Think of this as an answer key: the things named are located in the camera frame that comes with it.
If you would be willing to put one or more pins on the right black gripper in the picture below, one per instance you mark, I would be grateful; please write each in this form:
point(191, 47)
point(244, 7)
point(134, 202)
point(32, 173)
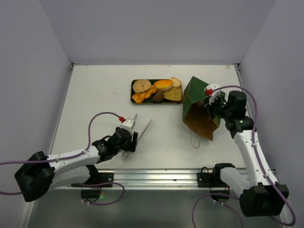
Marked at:
point(214, 108)

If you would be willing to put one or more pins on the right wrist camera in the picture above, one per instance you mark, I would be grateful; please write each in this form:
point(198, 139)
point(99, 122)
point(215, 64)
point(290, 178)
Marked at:
point(212, 91)

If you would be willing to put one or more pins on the aluminium frame rail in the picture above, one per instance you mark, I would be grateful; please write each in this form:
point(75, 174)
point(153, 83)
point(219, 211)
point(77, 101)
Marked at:
point(158, 179)

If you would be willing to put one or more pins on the dark green tray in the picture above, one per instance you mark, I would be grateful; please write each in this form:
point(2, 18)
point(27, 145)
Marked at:
point(150, 101)

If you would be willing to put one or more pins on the beige bagel bread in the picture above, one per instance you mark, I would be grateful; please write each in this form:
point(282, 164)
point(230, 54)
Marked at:
point(141, 85)

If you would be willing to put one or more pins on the sliced toast bread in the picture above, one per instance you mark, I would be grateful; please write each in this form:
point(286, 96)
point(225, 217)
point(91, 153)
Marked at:
point(174, 94)

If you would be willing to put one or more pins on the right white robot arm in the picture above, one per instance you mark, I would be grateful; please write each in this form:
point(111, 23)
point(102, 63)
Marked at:
point(261, 194)

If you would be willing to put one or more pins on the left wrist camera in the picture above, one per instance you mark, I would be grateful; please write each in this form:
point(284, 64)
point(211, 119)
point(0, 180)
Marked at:
point(129, 123)

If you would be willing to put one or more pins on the round bun bread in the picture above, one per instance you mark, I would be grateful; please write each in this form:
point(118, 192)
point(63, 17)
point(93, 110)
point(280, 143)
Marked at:
point(175, 82)

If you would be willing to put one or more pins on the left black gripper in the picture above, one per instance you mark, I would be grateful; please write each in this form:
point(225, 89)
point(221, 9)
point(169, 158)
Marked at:
point(131, 146)

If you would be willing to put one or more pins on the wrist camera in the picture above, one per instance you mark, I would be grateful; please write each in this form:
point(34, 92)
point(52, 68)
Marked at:
point(212, 91)
point(129, 123)

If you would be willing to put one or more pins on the orange waffle bread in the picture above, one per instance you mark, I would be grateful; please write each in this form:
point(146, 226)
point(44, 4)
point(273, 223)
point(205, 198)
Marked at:
point(140, 97)

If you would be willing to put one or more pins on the brown chocolate bread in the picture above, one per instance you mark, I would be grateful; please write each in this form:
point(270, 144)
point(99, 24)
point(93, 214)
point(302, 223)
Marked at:
point(158, 97)

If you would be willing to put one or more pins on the metal tongs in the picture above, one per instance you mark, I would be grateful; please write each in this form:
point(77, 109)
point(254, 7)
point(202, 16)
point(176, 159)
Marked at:
point(126, 153)

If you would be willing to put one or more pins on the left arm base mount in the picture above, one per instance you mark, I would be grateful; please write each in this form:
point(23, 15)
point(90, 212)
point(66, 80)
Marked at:
point(92, 194)

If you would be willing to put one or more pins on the green paper bag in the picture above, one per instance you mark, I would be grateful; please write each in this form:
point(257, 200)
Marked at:
point(194, 114)

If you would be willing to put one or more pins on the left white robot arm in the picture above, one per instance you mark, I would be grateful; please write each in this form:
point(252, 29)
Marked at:
point(42, 173)

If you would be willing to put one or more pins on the orange croissant bread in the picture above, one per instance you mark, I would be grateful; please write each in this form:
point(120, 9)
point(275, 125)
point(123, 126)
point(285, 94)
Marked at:
point(163, 85)

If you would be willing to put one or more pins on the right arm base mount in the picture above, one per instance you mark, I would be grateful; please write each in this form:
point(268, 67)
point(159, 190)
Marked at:
point(210, 179)

